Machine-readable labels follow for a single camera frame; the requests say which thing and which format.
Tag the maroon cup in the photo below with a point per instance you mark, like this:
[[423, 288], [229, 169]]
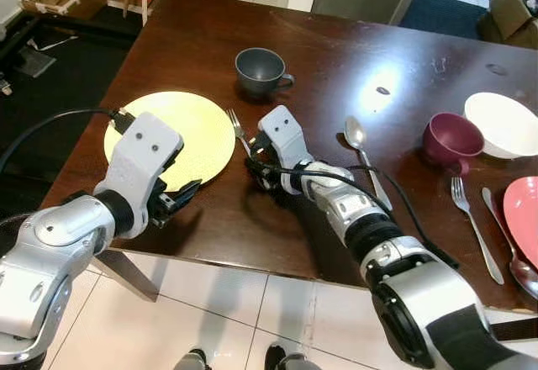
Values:
[[450, 139]]

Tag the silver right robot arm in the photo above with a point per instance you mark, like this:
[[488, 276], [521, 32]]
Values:
[[420, 303]]

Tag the silver metal fork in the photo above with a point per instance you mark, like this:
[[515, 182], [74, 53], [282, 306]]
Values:
[[460, 193], [237, 126]]

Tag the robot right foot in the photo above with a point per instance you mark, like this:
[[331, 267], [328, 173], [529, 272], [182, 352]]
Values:
[[290, 360]]

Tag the white bowl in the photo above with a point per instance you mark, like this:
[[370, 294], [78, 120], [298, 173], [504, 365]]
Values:
[[504, 122]]

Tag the open cardboard box with items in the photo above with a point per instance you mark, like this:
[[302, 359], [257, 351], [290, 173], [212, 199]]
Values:
[[508, 13]]

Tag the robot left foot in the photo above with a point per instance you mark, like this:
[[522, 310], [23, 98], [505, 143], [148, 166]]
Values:
[[193, 360]]

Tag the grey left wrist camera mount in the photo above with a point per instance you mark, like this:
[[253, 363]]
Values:
[[139, 155]]

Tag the pink round plate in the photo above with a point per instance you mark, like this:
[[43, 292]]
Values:
[[525, 219]]

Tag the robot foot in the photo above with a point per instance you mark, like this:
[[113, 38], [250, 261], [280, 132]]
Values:
[[193, 360], [290, 360]]

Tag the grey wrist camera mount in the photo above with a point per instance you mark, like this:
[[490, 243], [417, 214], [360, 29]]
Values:
[[282, 130], [139, 155]]

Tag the yellow round plate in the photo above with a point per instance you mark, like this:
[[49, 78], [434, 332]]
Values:
[[189, 130]]

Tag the silver metal spoon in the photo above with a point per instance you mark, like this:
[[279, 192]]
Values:
[[356, 133], [525, 279]]

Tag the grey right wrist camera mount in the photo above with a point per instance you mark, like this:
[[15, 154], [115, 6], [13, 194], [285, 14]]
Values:
[[282, 130]]

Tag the dark wooden table crossbar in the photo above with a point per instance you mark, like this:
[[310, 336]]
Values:
[[514, 329]]

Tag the dark grey cup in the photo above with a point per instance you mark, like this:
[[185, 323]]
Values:
[[261, 69]]

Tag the dark wooden table leg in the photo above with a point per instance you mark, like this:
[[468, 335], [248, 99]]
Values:
[[126, 276]]

